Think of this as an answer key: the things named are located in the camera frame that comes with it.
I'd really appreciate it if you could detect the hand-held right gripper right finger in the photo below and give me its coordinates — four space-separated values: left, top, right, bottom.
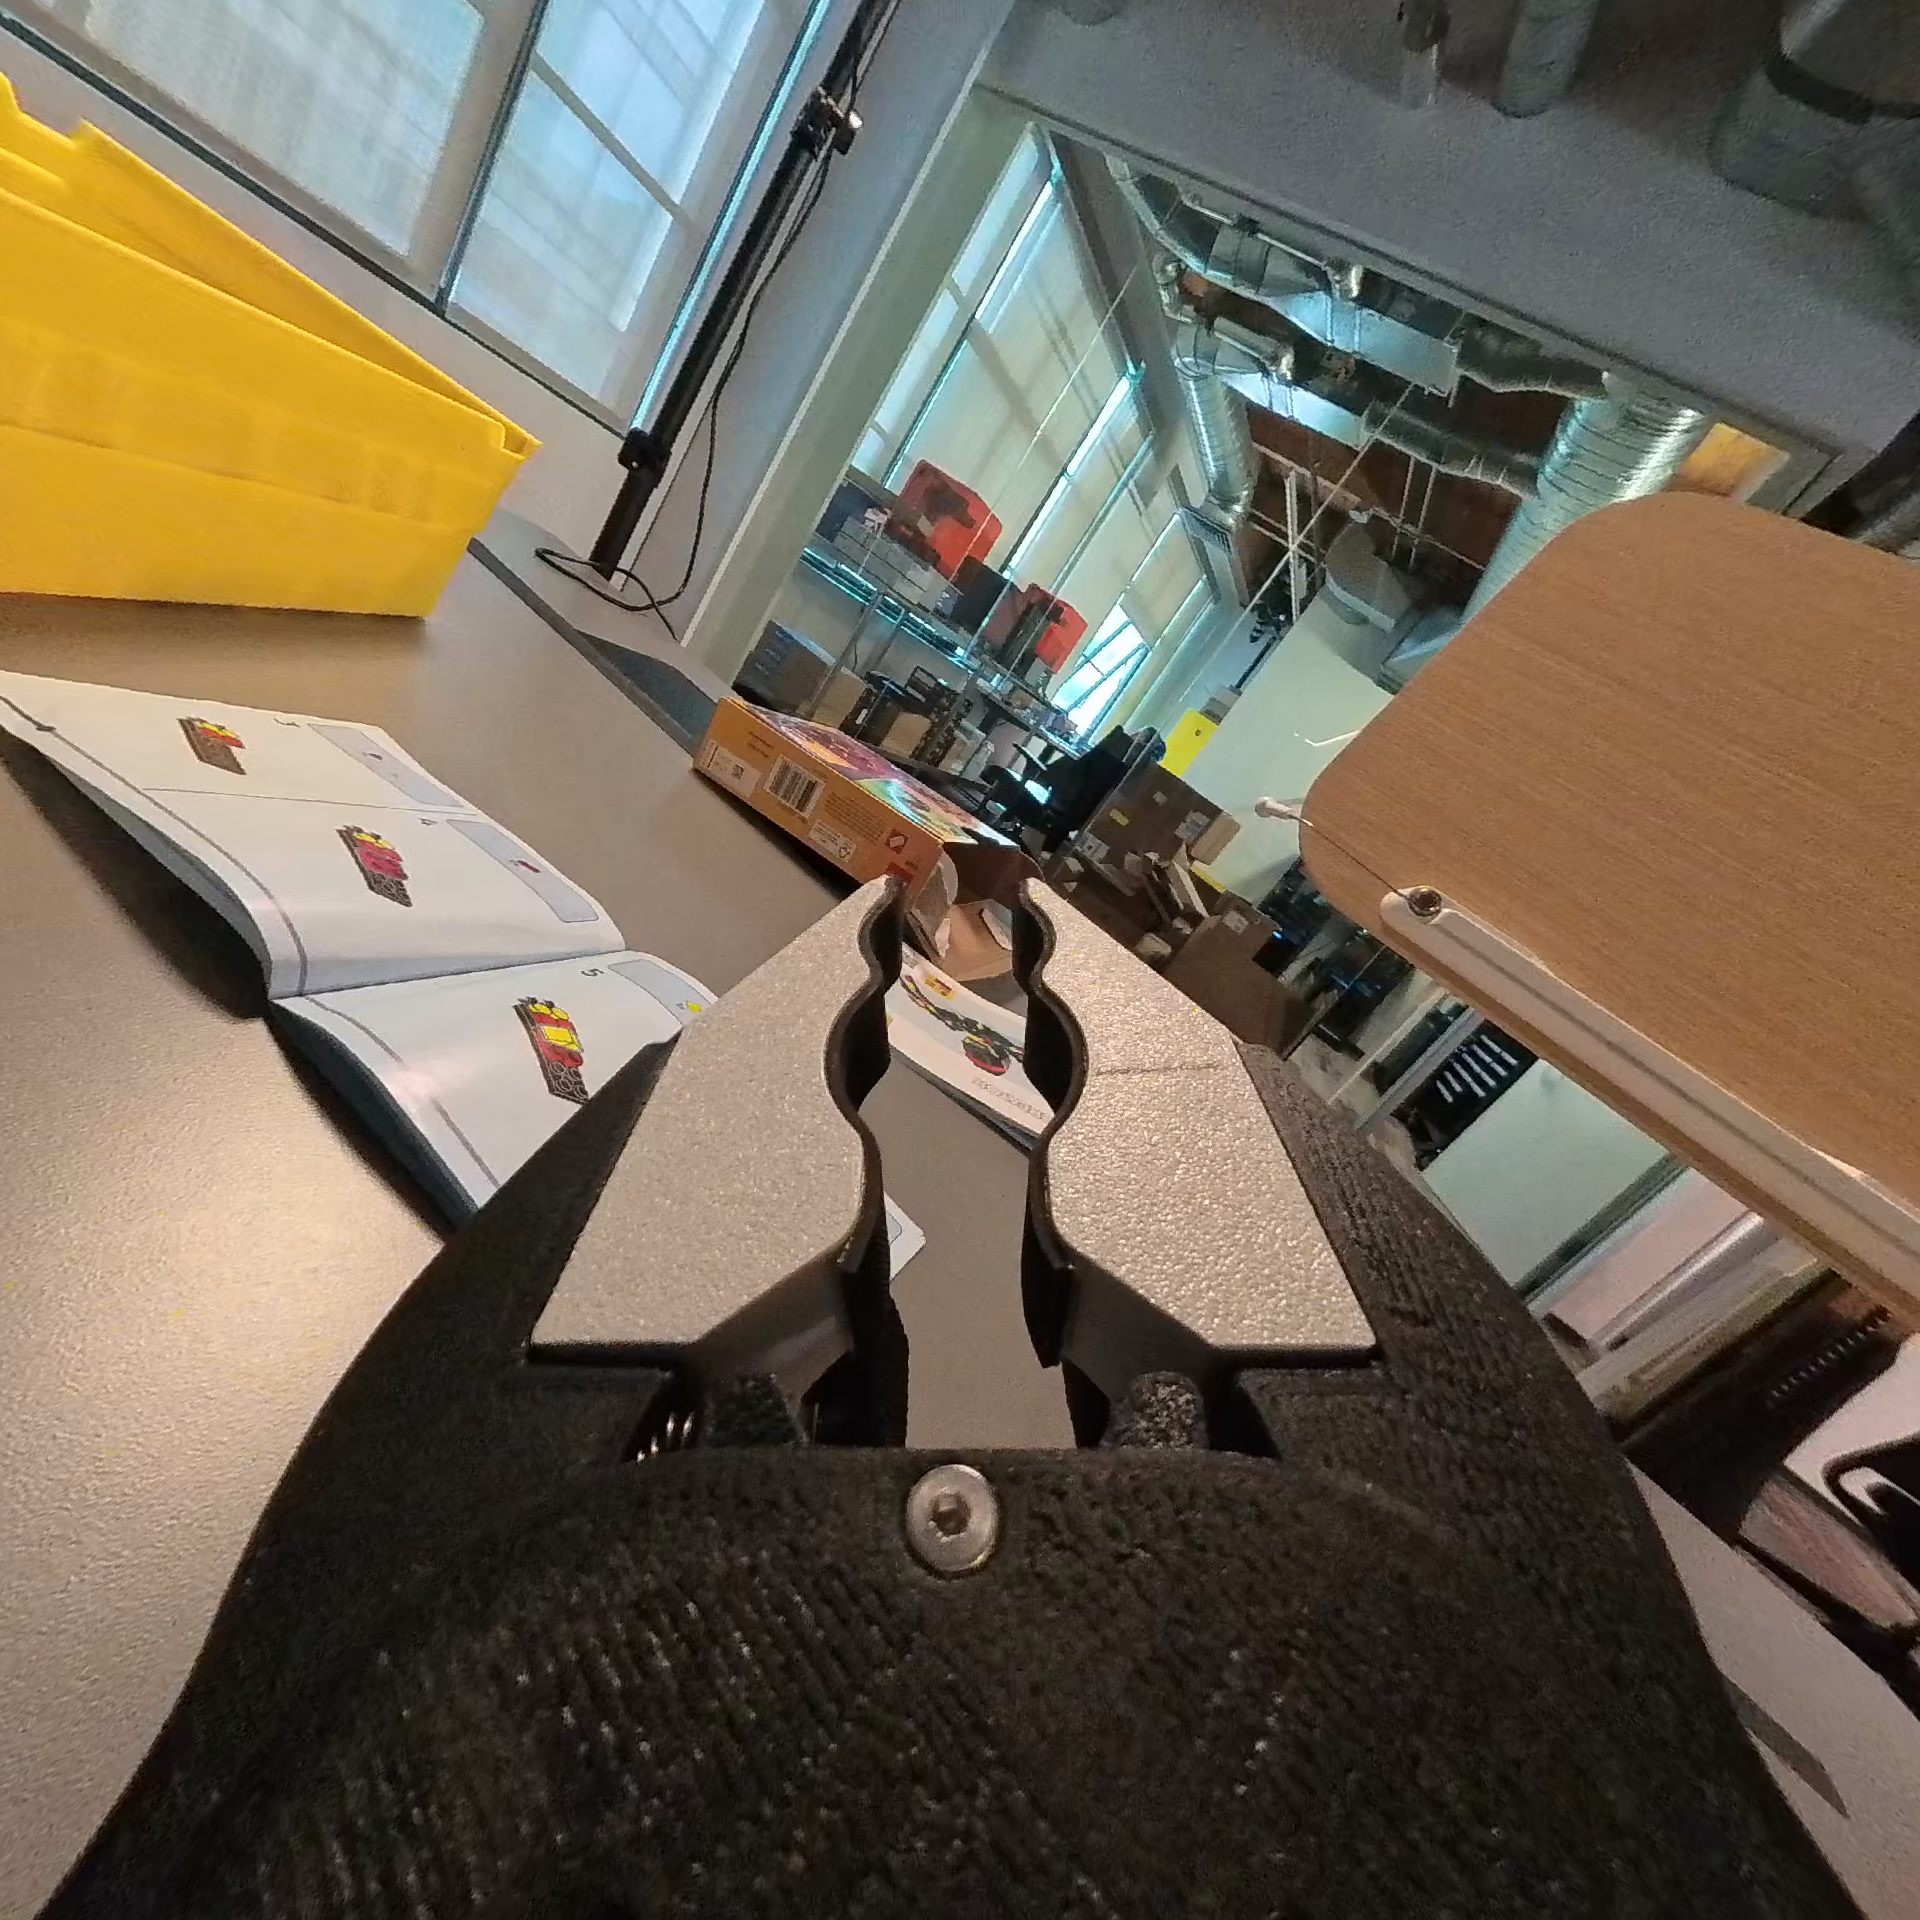
1012 878 1379 1369

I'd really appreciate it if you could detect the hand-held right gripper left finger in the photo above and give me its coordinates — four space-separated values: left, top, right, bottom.
529 878 906 1353

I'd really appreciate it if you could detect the cardboard lego box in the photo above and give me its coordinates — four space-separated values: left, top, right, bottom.
692 696 1047 961

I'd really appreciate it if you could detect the metal storage shelf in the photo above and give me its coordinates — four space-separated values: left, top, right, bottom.
780 502 1086 753

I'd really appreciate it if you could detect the black cable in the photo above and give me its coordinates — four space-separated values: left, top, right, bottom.
538 544 702 642

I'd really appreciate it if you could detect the orange storage case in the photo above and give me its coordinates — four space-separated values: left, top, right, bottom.
984 582 1089 662
897 459 1003 569

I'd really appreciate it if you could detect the silver corrugated duct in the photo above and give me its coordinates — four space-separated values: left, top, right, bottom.
1522 375 1720 601

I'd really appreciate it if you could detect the silver ventilation duct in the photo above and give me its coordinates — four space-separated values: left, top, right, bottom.
1112 165 1264 529
1710 0 1920 213

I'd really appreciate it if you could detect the brown cardboard box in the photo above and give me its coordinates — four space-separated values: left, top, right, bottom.
1170 890 1328 1055
1083 768 1248 889

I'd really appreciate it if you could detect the white picture-cover instruction booklet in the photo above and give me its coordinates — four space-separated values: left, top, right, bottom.
886 960 1051 1154

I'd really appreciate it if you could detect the light blue instruction booklet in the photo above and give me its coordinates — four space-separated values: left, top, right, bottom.
0 670 923 1280

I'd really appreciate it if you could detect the yellow plastic bin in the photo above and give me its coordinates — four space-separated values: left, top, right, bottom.
0 75 543 618

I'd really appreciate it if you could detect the black light stand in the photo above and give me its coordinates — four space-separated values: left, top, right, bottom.
591 0 904 578

